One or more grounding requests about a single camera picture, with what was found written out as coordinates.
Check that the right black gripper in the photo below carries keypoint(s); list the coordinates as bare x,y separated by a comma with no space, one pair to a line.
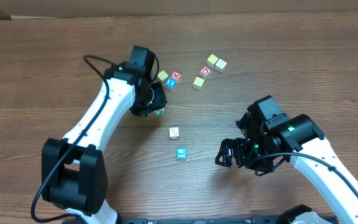
239,152

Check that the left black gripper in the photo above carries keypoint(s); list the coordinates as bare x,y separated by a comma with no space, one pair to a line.
158,98

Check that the green edged wooden block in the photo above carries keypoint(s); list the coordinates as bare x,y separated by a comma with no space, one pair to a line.
160,112

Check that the red edged wooden block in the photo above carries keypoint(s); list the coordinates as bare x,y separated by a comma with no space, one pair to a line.
174,133

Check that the blue wooden block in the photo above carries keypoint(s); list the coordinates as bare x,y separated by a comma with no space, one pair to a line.
181,153

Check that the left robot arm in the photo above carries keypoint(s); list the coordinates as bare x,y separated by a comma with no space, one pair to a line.
74,179

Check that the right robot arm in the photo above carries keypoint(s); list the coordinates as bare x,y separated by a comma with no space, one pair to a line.
271,137

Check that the blue X block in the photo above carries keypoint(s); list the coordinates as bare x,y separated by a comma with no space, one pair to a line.
170,84

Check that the yellow block left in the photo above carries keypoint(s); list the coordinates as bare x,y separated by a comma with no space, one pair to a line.
162,76

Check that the yellow block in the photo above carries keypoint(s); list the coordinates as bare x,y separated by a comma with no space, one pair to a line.
198,83
162,76
211,60

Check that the red M block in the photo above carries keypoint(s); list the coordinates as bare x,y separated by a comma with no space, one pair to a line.
176,76

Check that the yellow block middle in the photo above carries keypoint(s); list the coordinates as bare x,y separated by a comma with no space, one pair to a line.
198,83

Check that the red circle block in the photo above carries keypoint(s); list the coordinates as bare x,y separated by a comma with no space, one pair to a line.
205,72

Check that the yellow block far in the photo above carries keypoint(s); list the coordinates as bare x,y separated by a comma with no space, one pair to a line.
211,60

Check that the white block far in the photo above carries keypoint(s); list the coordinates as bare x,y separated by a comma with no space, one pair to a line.
220,65

